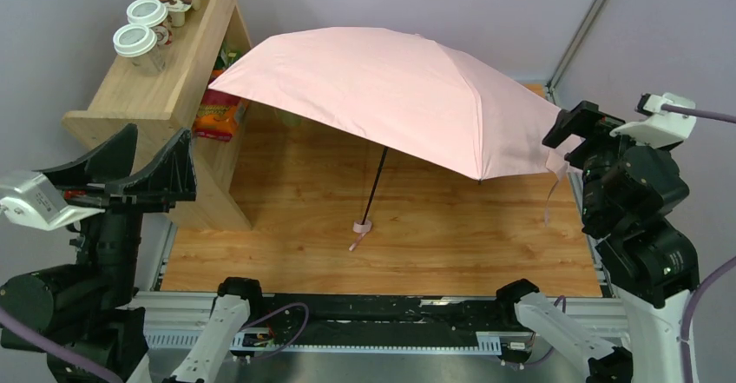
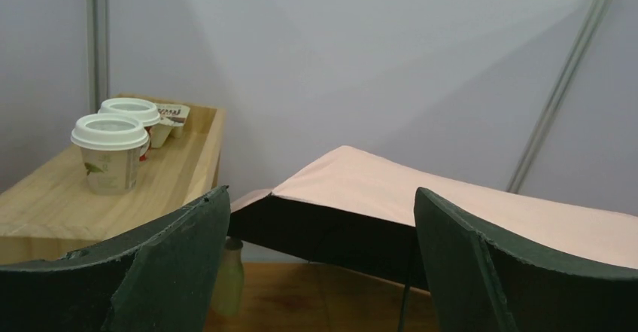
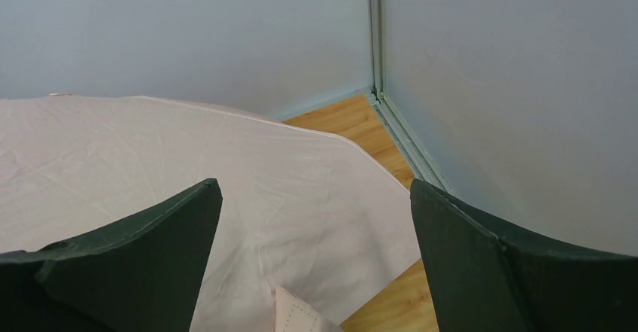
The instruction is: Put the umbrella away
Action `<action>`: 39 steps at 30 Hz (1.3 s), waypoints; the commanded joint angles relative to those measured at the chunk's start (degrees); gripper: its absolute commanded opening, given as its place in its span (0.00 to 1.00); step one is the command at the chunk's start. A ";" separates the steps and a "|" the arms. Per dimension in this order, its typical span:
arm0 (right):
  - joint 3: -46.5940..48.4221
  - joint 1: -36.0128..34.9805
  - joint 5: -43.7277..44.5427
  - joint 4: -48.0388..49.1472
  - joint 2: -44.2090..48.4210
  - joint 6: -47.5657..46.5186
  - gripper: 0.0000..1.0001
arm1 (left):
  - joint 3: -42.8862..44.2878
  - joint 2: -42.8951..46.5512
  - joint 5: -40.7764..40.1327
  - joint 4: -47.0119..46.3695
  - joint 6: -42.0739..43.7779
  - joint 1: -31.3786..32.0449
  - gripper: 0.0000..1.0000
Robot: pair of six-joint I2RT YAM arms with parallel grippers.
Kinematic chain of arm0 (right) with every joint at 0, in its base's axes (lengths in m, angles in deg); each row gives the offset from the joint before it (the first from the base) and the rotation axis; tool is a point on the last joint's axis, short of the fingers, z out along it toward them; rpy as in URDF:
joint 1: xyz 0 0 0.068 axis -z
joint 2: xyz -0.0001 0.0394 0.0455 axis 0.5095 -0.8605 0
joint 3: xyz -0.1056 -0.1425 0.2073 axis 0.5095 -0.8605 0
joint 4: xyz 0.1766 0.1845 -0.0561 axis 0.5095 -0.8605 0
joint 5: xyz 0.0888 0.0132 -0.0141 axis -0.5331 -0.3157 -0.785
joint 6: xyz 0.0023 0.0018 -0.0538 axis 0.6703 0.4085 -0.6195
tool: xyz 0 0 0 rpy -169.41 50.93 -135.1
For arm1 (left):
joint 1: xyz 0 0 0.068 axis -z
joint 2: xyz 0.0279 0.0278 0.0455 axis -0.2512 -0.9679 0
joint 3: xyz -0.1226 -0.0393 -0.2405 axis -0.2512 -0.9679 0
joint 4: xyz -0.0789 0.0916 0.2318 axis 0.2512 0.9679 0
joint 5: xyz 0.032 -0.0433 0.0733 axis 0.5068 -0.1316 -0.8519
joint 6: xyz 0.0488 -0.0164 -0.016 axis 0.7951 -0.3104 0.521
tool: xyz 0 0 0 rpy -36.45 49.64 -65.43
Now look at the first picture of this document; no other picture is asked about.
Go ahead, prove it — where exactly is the wooden shelf unit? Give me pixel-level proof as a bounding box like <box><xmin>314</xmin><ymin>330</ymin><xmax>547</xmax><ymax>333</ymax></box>
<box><xmin>62</xmin><ymin>0</ymin><xmax>251</xmax><ymax>231</ymax></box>

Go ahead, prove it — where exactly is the green carton on shelf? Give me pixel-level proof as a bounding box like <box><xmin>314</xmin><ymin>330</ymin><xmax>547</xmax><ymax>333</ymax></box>
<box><xmin>214</xmin><ymin>42</ymin><xmax>243</xmax><ymax>71</ymax></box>

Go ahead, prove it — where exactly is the pink folding umbrella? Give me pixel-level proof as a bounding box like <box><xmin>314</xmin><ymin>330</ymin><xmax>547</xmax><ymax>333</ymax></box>
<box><xmin>207</xmin><ymin>26</ymin><xmax>583</xmax><ymax>254</ymax></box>

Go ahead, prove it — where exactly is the green squeeze bottle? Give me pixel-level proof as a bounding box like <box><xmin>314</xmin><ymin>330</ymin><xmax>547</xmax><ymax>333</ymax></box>
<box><xmin>276</xmin><ymin>109</ymin><xmax>301</xmax><ymax>128</ymax></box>

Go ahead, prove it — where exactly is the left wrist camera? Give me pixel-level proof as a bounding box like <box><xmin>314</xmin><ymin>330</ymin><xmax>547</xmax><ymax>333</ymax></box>
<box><xmin>1</xmin><ymin>170</ymin><xmax>105</xmax><ymax>231</ymax></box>

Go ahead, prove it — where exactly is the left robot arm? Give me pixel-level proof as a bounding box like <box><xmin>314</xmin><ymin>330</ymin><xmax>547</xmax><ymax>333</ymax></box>
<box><xmin>1</xmin><ymin>123</ymin><xmax>197</xmax><ymax>382</ymax></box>

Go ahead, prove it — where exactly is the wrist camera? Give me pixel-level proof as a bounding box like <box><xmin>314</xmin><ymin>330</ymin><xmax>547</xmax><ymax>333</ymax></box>
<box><xmin>609</xmin><ymin>93</ymin><xmax>697</xmax><ymax>149</ymax></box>
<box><xmin>1</xmin><ymin>170</ymin><xmax>105</xmax><ymax>231</ymax></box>

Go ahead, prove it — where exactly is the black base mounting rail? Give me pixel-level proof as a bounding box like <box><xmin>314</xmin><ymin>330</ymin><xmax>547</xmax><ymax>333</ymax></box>
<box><xmin>235</xmin><ymin>294</ymin><xmax>536</xmax><ymax>362</ymax></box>

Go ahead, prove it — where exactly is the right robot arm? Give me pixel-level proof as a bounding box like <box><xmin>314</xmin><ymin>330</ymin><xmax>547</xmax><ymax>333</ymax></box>
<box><xmin>496</xmin><ymin>93</ymin><xmax>700</xmax><ymax>382</ymax></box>

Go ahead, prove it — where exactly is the white lidded jar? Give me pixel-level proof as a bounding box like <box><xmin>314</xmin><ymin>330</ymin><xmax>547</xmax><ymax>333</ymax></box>
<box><xmin>113</xmin><ymin>23</ymin><xmax>166</xmax><ymax>76</ymax></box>
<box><xmin>126</xmin><ymin>0</ymin><xmax>174</xmax><ymax>46</ymax></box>

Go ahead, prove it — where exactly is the white lidded jar rear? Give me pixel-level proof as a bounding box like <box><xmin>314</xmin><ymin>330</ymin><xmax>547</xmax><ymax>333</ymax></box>
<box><xmin>126</xmin><ymin>0</ymin><xmax>174</xmax><ymax>46</ymax></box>

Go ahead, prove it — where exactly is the white lidded jar front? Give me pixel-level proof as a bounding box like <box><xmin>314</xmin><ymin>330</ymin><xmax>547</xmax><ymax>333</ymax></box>
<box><xmin>113</xmin><ymin>23</ymin><xmax>166</xmax><ymax>76</ymax></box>

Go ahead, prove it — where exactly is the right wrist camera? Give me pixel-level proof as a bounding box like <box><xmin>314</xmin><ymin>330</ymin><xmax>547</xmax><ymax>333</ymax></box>
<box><xmin>609</xmin><ymin>93</ymin><xmax>697</xmax><ymax>149</ymax></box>

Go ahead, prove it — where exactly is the orange pink snack box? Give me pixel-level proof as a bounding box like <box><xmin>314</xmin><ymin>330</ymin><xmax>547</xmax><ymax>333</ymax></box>
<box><xmin>193</xmin><ymin>89</ymin><xmax>247</xmax><ymax>142</ymax></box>

